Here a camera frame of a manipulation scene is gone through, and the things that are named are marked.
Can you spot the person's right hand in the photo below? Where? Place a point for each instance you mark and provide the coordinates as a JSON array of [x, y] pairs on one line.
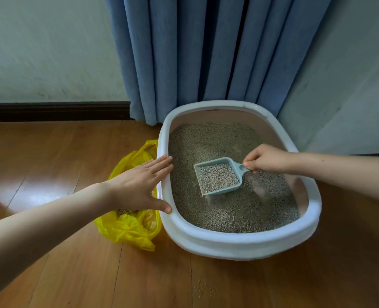
[[269, 158]]

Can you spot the person's left hand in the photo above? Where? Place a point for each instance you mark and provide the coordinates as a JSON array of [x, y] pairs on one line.
[[135, 189]]

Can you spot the yellow plastic bag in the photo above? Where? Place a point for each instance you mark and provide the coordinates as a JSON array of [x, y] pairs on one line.
[[128, 230]]

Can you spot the grey cat litter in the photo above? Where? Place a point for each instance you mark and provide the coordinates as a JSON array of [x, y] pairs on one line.
[[208, 141]]

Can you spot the light blue litter scoop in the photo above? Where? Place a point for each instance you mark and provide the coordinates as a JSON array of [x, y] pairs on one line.
[[199, 169]]

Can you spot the white oval litter box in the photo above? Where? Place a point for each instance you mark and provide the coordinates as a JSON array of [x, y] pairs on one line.
[[234, 246]]

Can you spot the person's right forearm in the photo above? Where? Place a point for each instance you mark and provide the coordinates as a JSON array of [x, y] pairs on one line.
[[347, 176]]

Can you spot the person's left forearm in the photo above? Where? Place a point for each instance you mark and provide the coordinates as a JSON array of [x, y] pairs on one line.
[[41, 230]]

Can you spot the blue curtain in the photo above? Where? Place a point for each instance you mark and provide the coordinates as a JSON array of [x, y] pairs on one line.
[[192, 54]]

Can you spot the dark wall baseboard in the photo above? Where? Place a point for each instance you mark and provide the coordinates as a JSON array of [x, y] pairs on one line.
[[375, 154], [48, 112]]

